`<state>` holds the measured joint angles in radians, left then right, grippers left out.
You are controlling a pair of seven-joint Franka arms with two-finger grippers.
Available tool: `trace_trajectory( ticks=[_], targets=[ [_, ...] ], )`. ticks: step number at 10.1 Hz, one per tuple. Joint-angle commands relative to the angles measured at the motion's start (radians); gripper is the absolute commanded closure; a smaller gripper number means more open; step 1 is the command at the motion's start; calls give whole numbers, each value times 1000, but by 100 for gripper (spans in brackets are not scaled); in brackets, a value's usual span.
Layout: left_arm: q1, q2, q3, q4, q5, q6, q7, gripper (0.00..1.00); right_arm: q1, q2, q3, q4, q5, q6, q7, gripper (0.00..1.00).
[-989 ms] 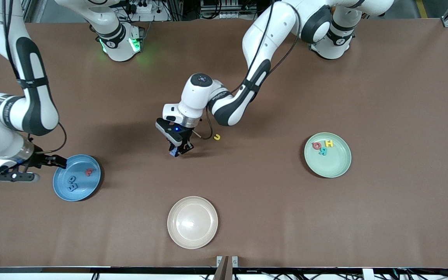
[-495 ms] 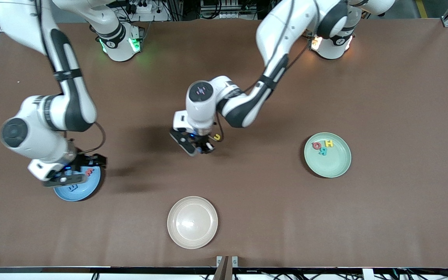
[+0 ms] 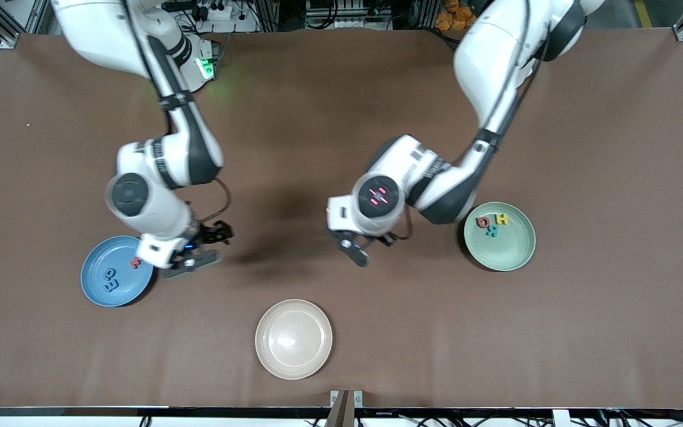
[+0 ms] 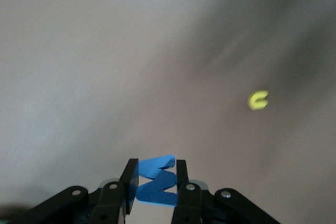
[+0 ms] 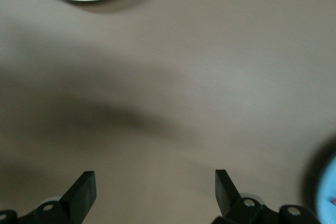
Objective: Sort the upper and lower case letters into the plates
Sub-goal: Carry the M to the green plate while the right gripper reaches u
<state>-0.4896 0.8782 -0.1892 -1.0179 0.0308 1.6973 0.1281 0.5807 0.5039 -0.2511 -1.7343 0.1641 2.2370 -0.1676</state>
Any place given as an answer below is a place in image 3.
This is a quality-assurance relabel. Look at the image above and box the blue plate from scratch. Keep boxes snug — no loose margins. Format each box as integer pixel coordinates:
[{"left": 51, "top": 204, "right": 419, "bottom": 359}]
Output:
[{"left": 81, "top": 235, "right": 155, "bottom": 308}]

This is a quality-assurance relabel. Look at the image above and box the pale green plate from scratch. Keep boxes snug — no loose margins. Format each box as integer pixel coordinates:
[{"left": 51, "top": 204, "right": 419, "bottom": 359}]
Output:
[{"left": 464, "top": 202, "right": 537, "bottom": 272}]

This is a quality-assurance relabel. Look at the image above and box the cream white plate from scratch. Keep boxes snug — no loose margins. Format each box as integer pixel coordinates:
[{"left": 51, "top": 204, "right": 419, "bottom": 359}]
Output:
[{"left": 255, "top": 299, "right": 334, "bottom": 381}]

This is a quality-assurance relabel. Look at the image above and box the brown table cover mat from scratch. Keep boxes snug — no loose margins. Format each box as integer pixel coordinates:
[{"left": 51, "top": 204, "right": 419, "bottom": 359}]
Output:
[{"left": 0, "top": 27, "right": 683, "bottom": 410}]

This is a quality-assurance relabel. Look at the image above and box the white power strip with plugs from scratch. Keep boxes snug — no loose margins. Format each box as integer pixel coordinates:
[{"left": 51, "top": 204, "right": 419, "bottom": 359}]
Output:
[{"left": 167, "top": 0, "right": 248, "bottom": 22}]

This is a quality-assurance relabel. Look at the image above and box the pile of orange objects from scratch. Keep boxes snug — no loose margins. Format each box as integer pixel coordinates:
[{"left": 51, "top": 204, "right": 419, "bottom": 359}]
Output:
[{"left": 435, "top": 0, "right": 484, "bottom": 31}]

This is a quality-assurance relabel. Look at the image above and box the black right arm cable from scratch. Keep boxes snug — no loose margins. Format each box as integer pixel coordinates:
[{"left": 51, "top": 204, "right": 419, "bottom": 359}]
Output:
[{"left": 122, "top": 0, "right": 233, "bottom": 225}]

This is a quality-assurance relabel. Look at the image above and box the metal edge bracket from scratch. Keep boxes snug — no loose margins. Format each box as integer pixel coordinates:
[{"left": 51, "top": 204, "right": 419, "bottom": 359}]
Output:
[{"left": 330, "top": 390, "right": 364, "bottom": 410}]

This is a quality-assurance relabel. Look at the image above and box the brown post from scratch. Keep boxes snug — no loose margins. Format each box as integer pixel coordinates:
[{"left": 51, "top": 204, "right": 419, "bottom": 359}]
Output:
[{"left": 325, "top": 390, "right": 355, "bottom": 427}]

